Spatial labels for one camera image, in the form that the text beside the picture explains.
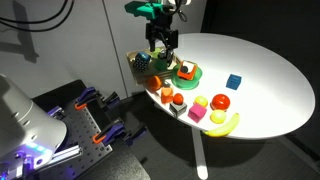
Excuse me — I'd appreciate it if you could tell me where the black cable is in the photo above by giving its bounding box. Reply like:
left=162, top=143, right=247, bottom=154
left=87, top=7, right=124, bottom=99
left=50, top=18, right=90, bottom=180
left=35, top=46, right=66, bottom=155
left=0, top=0, right=75, bottom=33

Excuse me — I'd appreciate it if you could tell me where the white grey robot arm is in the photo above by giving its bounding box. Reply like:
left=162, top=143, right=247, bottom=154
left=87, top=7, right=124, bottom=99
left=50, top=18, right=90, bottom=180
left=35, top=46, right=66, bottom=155
left=145, top=0, right=188, bottom=66

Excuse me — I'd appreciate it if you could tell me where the purple clamp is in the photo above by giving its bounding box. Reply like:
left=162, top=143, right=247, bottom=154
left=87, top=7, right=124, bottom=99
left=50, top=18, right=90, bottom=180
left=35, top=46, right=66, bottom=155
left=74, top=87, right=120, bottom=110
left=92, top=122, right=147, bottom=146

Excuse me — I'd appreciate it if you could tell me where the yellow banana toy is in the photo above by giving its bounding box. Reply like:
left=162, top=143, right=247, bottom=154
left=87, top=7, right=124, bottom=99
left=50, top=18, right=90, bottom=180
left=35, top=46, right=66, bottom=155
left=204, top=113, right=240, bottom=137

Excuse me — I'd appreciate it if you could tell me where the yellow ball lower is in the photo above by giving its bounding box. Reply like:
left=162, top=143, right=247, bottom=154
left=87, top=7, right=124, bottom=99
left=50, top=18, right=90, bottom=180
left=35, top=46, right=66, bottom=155
left=210, top=110, right=226, bottom=124

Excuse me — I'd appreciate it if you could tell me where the small red ball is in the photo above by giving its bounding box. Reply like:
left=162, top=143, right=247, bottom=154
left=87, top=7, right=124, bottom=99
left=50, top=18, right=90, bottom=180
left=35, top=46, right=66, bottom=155
left=173, top=93, right=184, bottom=105

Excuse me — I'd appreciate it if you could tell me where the black white dotted cube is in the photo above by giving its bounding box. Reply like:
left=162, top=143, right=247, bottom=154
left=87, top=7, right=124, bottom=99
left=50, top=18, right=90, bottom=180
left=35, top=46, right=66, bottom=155
left=133, top=59, right=149, bottom=72

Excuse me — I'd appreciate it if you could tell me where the aluminium extrusion rail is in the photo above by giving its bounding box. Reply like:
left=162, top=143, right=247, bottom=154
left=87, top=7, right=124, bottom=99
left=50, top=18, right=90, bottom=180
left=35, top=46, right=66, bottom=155
left=47, top=145, right=82, bottom=166

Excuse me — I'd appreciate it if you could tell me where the wooden tray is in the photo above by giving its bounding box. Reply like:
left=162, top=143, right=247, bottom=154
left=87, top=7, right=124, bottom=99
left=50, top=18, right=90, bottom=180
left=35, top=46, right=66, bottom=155
left=126, top=47, right=181, bottom=85

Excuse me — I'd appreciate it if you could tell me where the grey black cube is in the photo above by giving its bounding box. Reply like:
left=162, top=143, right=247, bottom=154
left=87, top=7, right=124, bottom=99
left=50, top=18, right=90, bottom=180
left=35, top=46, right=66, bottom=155
left=169, top=103, right=187, bottom=117

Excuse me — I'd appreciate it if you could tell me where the teal camera mount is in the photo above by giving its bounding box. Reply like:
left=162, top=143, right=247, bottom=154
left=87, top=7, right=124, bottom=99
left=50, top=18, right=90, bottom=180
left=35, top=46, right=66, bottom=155
left=124, top=1, right=163, bottom=20

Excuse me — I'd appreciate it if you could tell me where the purple clamp upper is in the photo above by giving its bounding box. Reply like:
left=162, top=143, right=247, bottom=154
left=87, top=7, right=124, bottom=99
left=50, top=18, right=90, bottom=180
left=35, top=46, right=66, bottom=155
left=74, top=87, right=120, bottom=110

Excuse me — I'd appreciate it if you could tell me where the yellow ball upper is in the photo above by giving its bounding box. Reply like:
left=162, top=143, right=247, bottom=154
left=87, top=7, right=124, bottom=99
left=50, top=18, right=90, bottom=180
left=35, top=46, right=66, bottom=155
left=194, top=96, right=208, bottom=107

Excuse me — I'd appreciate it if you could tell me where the red tomato toy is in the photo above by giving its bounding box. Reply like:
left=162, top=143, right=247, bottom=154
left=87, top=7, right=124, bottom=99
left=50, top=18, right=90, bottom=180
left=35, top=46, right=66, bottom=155
left=210, top=94, right=231, bottom=111

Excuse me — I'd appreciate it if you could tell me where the orange white cube with ball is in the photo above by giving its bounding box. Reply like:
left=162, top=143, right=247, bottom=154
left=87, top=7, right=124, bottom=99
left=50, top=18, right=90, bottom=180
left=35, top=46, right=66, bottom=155
left=177, top=61, right=197, bottom=80

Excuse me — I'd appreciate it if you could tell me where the light green small block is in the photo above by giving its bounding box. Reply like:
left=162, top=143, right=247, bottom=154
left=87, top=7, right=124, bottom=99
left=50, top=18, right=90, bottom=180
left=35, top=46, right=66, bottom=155
left=151, top=48, right=161, bottom=57

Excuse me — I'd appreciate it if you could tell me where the pink cube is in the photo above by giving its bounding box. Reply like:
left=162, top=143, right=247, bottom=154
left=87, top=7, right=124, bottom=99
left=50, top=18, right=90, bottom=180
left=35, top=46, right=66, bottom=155
left=188, top=103, right=207, bottom=123

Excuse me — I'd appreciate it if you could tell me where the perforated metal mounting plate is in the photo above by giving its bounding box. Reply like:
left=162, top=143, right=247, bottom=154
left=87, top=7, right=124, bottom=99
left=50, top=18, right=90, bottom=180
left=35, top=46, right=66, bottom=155
left=36, top=100, right=112, bottom=180

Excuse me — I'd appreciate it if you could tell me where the yellow ball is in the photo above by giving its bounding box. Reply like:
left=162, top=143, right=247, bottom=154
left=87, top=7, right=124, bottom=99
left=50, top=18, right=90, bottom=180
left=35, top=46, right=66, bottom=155
left=194, top=96, right=208, bottom=107
left=210, top=110, right=226, bottom=124

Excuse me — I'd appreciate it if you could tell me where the green toy block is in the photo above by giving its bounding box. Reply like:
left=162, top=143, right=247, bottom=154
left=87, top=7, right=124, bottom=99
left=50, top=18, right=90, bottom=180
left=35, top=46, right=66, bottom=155
left=154, top=59, right=167, bottom=71

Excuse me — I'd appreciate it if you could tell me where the purple clamp lower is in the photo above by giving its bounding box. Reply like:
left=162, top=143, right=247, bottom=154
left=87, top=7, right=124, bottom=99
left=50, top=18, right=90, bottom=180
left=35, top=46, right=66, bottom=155
left=92, top=122, right=147, bottom=146

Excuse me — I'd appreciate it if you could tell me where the green round plate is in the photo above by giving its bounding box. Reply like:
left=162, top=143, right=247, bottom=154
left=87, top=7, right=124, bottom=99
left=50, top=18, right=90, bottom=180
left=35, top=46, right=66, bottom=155
left=171, top=64, right=202, bottom=90

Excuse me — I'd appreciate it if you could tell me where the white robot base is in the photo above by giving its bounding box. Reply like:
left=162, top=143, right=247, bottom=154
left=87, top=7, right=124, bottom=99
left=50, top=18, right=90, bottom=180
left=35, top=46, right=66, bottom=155
left=0, top=75, right=67, bottom=180

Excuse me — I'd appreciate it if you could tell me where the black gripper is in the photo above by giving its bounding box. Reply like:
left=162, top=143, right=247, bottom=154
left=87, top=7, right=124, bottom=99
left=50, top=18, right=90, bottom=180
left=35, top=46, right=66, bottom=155
left=145, top=14, right=178, bottom=66

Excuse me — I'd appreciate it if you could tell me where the white table leg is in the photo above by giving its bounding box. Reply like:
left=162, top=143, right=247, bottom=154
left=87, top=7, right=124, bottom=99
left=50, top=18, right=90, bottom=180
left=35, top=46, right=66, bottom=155
left=191, top=128, right=208, bottom=180

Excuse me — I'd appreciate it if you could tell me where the blue cube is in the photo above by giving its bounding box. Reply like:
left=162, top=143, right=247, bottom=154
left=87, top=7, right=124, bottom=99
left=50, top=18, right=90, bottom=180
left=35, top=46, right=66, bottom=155
left=226, top=74, right=242, bottom=90

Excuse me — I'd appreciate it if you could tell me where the orange round plush toy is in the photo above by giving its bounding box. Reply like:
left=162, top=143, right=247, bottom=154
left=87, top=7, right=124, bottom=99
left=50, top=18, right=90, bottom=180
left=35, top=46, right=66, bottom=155
left=147, top=76, right=162, bottom=91

